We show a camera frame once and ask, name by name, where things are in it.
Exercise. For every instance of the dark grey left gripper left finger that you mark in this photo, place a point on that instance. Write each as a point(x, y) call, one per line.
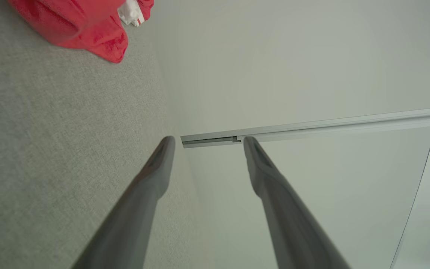
point(133, 216)

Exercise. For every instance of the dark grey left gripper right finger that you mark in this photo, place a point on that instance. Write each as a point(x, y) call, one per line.
point(289, 224)

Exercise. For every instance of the red shorts with white trim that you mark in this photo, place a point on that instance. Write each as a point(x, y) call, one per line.
point(80, 26)

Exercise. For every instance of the grey metal partition post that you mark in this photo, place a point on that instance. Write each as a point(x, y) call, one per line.
point(330, 125)

